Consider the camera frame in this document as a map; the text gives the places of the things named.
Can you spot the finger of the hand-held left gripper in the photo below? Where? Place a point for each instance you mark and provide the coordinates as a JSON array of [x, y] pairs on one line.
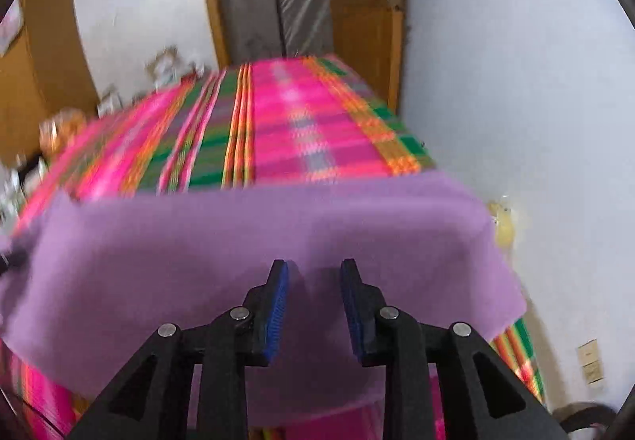
[[12, 260]]

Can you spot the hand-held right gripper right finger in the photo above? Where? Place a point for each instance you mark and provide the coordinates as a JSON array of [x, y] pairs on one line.
[[354, 321]]

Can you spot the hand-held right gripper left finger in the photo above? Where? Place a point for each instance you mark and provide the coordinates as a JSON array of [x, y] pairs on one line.
[[275, 316]]

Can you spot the purple fleece garment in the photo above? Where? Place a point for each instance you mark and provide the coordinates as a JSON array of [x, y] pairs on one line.
[[198, 246]]

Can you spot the bag of oranges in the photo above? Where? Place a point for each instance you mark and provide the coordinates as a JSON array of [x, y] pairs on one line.
[[64, 130]]

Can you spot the white cardboard box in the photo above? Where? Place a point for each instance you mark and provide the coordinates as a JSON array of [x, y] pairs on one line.
[[109, 102]]

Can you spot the wooden wardrobe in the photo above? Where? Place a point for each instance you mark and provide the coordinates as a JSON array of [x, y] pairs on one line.
[[39, 73]]

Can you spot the pink green plaid blanket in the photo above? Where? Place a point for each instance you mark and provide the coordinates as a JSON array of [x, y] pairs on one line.
[[297, 122]]

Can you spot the white red plastic bag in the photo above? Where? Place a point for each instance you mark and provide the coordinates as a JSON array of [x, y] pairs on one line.
[[10, 26]]

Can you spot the brown cardboard parcel box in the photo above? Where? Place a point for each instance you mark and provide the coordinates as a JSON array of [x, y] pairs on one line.
[[163, 65]]

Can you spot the wooden door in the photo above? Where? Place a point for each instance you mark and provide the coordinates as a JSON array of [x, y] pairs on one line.
[[364, 13]]

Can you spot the wall socket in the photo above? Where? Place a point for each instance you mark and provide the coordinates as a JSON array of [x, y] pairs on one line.
[[590, 360]]

